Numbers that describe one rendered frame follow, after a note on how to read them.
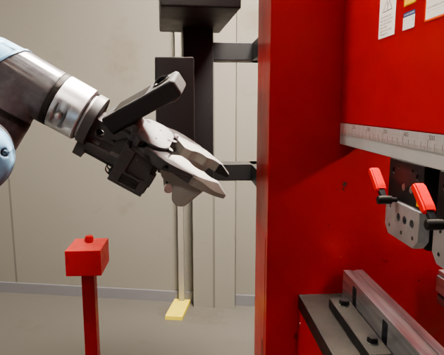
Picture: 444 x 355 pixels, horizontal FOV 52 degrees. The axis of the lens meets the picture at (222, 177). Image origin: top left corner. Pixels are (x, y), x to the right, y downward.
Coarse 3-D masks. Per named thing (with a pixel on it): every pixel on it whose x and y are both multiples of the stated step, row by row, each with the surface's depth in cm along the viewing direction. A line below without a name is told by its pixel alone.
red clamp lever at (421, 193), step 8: (416, 184) 80; (416, 192) 79; (424, 192) 79; (416, 200) 79; (424, 200) 78; (432, 200) 78; (424, 208) 77; (432, 208) 77; (432, 216) 76; (424, 224) 76; (432, 224) 74; (440, 224) 75
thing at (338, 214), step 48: (288, 0) 126; (336, 0) 127; (288, 48) 128; (336, 48) 129; (288, 96) 130; (336, 96) 131; (288, 144) 132; (336, 144) 133; (288, 192) 135; (336, 192) 136; (288, 240) 137; (336, 240) 138; (384, 240) 139; (288, 288) 139; (336, 288) 140; (384, 288) 141; (432, 288) 142; (288, 336) 142; (432, 336) 145
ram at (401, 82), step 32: (352, 0) 121; (416, 0) 87; (352, 32) 121; (416, 32) 87; (352, 64) 122; (384, 64) 102; (416, 64) 87; (352, 96) 122; (384, 96) 102; (416, 96) 87; (416, 128) 87; (416, 160) 88
